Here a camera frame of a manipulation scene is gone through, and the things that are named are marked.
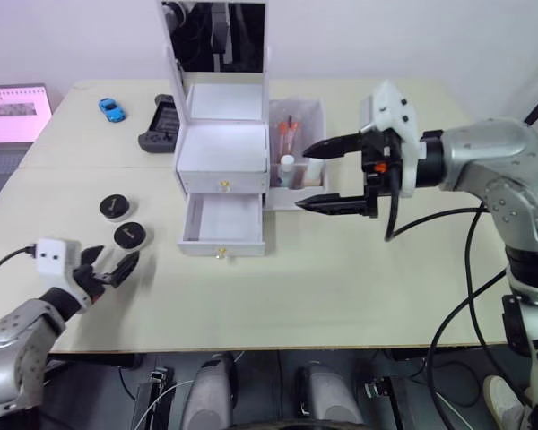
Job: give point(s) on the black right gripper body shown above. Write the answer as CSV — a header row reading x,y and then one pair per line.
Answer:
x,y
376,152

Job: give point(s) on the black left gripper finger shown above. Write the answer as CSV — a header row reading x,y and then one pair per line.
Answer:
x,y
125,269
92,256

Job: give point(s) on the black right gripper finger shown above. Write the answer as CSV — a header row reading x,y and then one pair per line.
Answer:
x,y
336,146
334,204

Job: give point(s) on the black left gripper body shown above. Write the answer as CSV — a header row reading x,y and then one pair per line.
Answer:
x,y
92,280

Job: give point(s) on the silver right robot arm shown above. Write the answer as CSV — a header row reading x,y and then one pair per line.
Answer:
x,y
497,152

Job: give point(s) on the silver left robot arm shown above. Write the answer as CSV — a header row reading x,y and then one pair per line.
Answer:
x,y
13,340

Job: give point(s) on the bagged makeup brush set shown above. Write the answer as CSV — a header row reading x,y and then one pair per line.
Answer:
x,y
289,132

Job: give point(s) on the white drawer with gold knob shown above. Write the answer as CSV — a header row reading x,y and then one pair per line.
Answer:
x,y
224,219
197,179

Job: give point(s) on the organizer mirror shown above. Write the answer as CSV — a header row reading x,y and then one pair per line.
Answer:
x,y
197,45

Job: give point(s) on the round black compact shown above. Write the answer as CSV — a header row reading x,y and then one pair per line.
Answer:
x,y
115,207
131,234

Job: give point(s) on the small white-capped bottle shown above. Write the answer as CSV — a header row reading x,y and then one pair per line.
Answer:
x,y
287,171

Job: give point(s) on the black handheld game controller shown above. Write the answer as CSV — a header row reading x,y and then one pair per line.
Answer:
x,y
159,127

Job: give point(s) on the blue toy car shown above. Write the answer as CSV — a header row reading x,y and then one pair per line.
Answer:
x,y
113,110

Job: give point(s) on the grey rounded shape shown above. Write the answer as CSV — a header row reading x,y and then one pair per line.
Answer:
x,y
210,394
327,394

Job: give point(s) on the laptop with pink screen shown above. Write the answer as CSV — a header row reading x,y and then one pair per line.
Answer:
x,y
13,112

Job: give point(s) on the white shoe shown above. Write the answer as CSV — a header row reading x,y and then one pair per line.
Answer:
x,y
504,401

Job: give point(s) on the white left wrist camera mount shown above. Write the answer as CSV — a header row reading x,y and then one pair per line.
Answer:
x,y
58,260

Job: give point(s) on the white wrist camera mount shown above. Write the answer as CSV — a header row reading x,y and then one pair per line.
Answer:
x,y
58,260
392,112

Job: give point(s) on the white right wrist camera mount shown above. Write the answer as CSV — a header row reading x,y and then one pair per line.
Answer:
x,y
392,112

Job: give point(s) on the white cosmetic organizer frame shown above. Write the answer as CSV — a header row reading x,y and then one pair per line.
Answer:
x,y
224,100

